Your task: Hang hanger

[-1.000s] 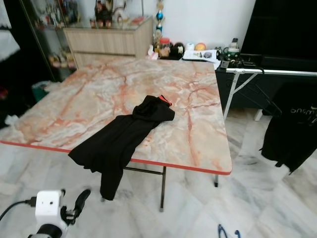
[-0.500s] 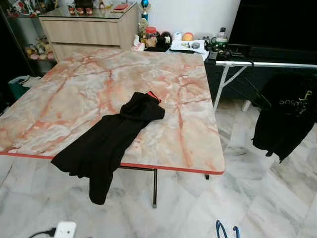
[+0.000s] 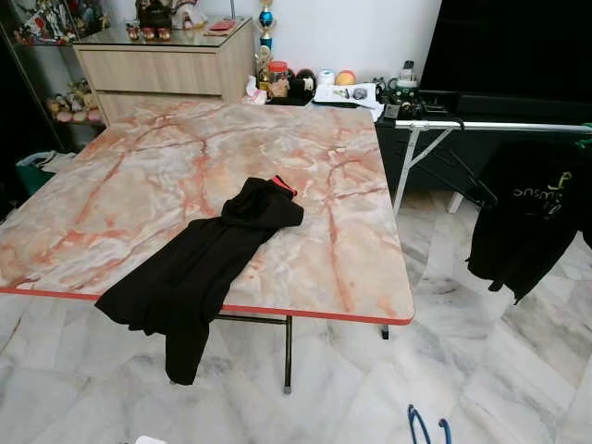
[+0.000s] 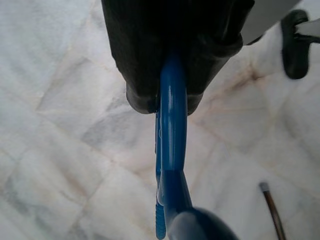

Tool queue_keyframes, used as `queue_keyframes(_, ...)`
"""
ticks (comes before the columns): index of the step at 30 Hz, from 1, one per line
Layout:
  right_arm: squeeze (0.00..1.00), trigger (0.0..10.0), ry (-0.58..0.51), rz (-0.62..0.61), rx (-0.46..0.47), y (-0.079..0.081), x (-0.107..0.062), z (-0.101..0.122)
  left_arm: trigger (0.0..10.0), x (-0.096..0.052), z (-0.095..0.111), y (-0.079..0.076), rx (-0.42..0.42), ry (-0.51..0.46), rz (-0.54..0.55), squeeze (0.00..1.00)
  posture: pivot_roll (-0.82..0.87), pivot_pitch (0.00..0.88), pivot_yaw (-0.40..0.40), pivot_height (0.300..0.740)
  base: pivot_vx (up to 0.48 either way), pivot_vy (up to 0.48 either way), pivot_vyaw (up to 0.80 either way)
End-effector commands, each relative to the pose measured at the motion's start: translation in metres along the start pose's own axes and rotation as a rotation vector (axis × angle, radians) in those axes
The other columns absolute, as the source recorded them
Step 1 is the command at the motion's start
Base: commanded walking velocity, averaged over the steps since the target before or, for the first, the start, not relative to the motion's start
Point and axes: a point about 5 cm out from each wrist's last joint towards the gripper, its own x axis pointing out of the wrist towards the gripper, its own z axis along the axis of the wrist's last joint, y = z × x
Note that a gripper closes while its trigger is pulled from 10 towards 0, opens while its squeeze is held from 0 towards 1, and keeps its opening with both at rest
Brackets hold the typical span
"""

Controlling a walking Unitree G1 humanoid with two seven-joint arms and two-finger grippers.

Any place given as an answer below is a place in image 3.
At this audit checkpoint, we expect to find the blue clothes hanger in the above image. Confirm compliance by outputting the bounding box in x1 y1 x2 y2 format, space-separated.
408 403 452 444

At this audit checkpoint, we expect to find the black shirt with red collar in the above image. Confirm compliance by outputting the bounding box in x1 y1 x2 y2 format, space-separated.
94 176 305 387

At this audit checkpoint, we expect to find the black printed t-shirt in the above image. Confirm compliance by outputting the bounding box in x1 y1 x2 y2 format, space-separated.
466 139 592 303

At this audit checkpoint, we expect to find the silver metal clothes rack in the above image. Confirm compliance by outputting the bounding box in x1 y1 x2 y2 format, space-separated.
393 118 592 223

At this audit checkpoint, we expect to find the black soundbar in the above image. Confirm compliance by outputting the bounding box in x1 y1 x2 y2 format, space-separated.
444 90 592 116

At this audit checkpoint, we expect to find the black television console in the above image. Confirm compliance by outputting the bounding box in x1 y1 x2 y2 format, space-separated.
264 88 592 195

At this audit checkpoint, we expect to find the black flat screen television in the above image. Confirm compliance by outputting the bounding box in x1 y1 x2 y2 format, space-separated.
418 0 592 93

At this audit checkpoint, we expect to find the white paper stack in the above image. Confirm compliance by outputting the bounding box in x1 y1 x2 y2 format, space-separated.
313 81 385 121

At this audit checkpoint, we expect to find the black plush toy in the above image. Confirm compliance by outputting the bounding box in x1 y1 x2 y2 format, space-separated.
289 67 317 101

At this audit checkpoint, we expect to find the red lidded jar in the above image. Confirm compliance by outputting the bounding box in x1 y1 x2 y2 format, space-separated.
266 61 291 99

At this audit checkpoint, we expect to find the pink tissue pack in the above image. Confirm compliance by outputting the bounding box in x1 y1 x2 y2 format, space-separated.
242 76 269 105

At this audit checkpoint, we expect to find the blue and gold trophy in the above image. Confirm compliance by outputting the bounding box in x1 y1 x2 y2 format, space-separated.
257 0 277 52

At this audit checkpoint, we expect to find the red book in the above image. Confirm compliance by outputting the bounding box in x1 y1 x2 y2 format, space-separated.
205 18 240 34

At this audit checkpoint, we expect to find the marble pattern folding table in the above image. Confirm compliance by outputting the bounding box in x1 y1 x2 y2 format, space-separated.
0 100 415 394

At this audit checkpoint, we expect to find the light wooden cabinet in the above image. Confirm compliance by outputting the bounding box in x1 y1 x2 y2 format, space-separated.
72 18 256 123

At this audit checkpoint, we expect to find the dark figurine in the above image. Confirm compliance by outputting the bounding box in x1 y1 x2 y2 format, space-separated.
134 0 209 31

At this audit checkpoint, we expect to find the green bin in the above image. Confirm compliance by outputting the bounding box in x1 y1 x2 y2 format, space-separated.
14 151 77 197

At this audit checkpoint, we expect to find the dark display shelf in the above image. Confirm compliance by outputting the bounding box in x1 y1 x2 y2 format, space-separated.
0 0 103 154

